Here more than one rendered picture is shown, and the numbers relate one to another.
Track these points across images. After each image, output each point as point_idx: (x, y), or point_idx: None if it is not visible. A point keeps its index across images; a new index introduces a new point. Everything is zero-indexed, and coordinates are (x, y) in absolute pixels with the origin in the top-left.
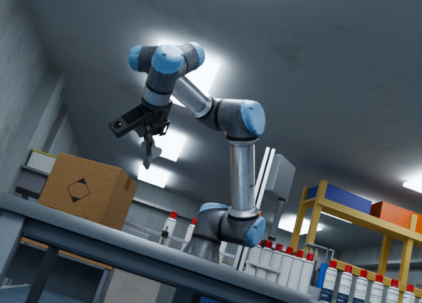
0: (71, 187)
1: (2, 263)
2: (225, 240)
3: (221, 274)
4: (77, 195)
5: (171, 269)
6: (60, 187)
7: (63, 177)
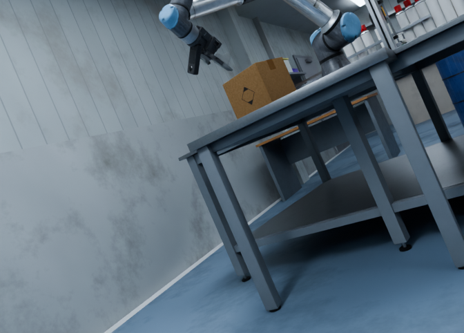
0: (244, 97)
1: (217, 173)
2: (339, 48)
3: (317, 86)
4: (250, 99)
5: (294, 107)
6: (239, 102)
7: (236, 96)
